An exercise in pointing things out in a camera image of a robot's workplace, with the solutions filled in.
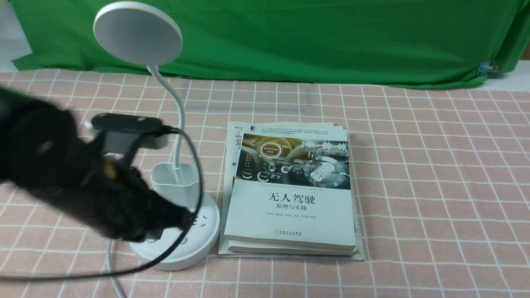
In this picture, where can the middle white book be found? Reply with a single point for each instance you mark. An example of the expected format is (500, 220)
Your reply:
(290, 248)

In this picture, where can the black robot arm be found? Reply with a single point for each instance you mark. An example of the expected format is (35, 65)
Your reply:
(39, 144)

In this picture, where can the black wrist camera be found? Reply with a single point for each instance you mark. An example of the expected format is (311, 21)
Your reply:
(124, 134)

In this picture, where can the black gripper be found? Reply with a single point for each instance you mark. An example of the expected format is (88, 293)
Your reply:
(110, 195)

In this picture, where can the blue binder clip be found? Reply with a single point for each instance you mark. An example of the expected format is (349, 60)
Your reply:
(487, 67)

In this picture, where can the white desk lamp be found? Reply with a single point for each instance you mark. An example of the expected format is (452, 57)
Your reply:
(144, 35)

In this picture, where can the green backdrop cloth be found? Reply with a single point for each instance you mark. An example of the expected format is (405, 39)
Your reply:
(417, 44)

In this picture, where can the bottom white book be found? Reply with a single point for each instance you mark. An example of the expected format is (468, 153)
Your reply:
(360, 244)

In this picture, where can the top white car-cover book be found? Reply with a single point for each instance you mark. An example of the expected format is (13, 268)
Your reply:
(292, 194)

